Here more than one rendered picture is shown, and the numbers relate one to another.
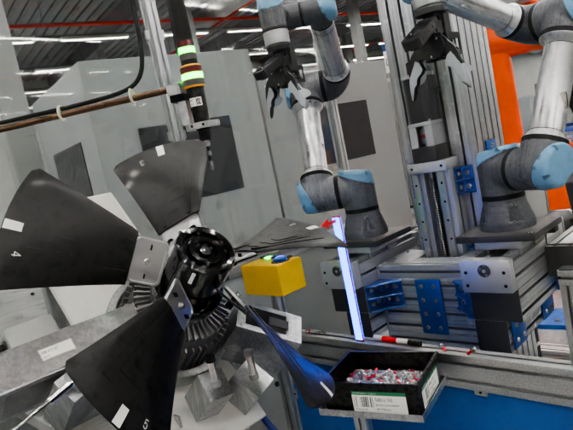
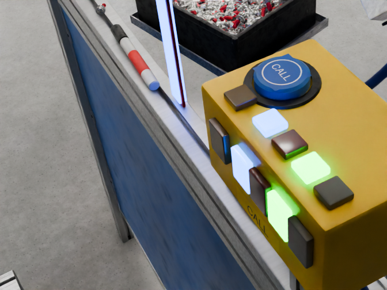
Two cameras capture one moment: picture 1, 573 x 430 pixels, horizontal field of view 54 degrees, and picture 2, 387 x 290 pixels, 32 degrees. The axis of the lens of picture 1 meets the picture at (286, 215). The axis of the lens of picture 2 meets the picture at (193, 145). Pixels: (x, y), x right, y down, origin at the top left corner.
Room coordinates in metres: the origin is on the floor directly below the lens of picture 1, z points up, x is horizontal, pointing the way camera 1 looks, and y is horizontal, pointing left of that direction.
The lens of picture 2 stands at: (1.95, 0.12, 1.39)
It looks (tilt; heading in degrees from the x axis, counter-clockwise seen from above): 45 degrees down; 203
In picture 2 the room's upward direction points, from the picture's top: 9 degrees counter-clockwise
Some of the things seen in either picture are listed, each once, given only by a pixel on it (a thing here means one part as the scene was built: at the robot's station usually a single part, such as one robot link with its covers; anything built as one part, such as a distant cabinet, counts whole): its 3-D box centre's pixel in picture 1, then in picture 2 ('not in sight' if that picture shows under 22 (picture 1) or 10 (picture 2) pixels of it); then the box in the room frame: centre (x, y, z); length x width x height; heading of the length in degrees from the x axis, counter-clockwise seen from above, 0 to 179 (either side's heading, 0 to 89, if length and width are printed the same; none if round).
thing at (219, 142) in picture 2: not in sight; (220, 141); (1.63, 0.01, 1.04); 0.02 x 0.01 x 0.03; 44
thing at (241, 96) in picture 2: not in sight; (240, 97); (1.61, 0.02, 1.08); 0.02 x 0.02 x 0.01; 44
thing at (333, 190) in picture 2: not in sight; (333, 193); (1.69, 0.09, 1.08); 0.02 x 0.02 x 0.01; 44
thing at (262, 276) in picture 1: (273, 277); (315, 170); (1.62, 0.07, 1.02); 0.16 x 0.10 x 0.11; 44
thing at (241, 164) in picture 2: not in sight; (242, 169); (1.65, 0.03, 1.04); 0.02 x 0.01 x 0.03; 44
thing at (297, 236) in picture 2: not in sight; (300, 241); (1.70, 0.08, 1.04); 0.02 x 0.01 x 0.03; 44
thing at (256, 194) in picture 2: not in sight; (260, 191); (1.67, 0.04, 1.04); 0.02 x 0.01 x 0.03; 44
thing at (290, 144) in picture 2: not in sight; (289, 144); (1.65, 0.06, 1.08); 0.02 x 0.02 x 0.01; 44
